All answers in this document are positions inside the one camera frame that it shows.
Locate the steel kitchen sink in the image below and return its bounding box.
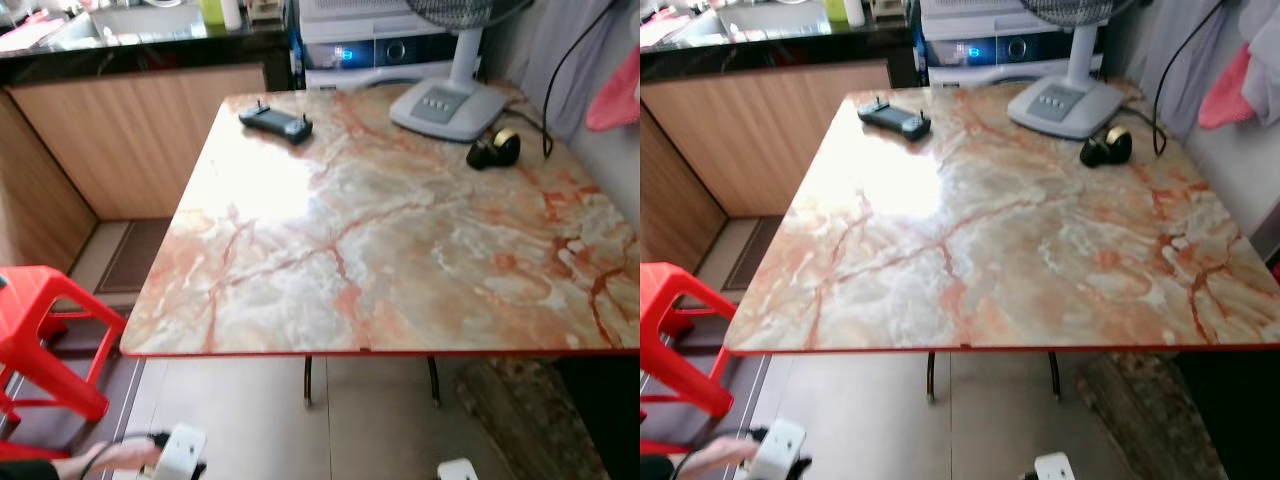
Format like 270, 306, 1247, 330
665, 0, 831, 46
45, 0, 206, 51

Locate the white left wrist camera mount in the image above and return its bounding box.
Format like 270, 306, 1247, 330
152, 424, 207, 480
748, 418, 807, 480

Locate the wooden kitchen cabinet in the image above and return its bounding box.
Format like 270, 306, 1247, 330
640, 60, 893, 271
0, 62, 269, 271

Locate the white grey desk fan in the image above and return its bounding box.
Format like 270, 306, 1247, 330
388, 0, 536, 143
1007, 0, 1141, 141

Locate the person's bare hand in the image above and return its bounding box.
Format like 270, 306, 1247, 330
690, 435, 761, 479
50, 440, 161, 479

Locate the black fan power cable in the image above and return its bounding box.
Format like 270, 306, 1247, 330
520, 0, 619, 159
1120, 0, 1229, 158

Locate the grey curtain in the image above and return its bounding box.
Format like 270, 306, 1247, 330
1105, 0, 1246, 136
520, 0, 641, 141

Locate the brown patterned rug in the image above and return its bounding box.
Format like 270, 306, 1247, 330
1075, 352, 1231, 480
445, 357, 611, 480

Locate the red plastic stool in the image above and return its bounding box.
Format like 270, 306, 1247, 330
640, 262, 738, 456
0, 265, 129, 463

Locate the brown ribbed floor mat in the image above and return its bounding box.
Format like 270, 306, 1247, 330
95, 218, 173, 296
722, 215, 791, 293

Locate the black stone counter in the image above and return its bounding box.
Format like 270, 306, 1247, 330
640, 18, 916, 81
0, 20, 291, 86

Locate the pink red hanging cloth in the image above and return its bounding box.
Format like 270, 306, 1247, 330
585, 45, 641, 133
1197, 40, 1256, 129

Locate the grey hanging garment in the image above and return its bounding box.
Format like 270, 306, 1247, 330
1238, 0, 1280, 127

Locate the black gold tape dispenser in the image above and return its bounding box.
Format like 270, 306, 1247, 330
1079, 126, 1134, 168
466, 128, 522, 171

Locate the black handheld remote controller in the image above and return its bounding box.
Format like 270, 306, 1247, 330
857, 96, 933, 142
238, 100, 314, 145

